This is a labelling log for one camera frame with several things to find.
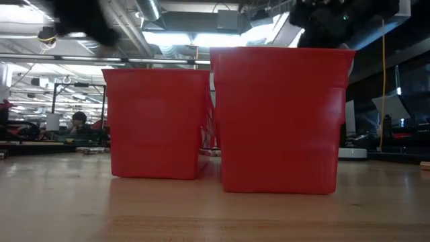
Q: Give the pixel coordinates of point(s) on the red plastic parts bin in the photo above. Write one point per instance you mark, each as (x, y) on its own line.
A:
(154, 124)
(279, 121)

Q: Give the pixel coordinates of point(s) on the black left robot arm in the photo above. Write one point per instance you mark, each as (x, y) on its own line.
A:
(77, 13)

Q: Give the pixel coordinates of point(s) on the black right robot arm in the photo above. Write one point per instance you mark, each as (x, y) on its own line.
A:
(369, 13)

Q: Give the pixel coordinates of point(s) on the grey ceiling conduit pipe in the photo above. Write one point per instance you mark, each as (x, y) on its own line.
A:
(151, 60)

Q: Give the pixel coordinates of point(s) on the white ceiling box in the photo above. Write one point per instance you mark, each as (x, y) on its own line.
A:
(404, 8)

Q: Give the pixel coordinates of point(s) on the grey ceiling box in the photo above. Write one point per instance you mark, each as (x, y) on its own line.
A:
(227, 21)

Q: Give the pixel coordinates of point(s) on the person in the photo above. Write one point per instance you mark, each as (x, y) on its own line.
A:
(79, 126)

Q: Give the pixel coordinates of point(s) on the white paper sign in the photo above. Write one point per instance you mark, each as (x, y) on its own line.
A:
(52, 122)

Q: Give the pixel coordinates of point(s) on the red and black machine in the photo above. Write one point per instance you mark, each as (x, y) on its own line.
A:
(20, 131)

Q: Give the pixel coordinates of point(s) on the silver ventilation duct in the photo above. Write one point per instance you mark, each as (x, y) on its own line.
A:
(148, 8)

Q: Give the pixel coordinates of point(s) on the black metal gantry frame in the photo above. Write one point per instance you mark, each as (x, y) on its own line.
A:
(53, 99)

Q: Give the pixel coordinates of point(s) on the black aluminium table frame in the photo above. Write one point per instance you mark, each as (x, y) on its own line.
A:
(33, 149)

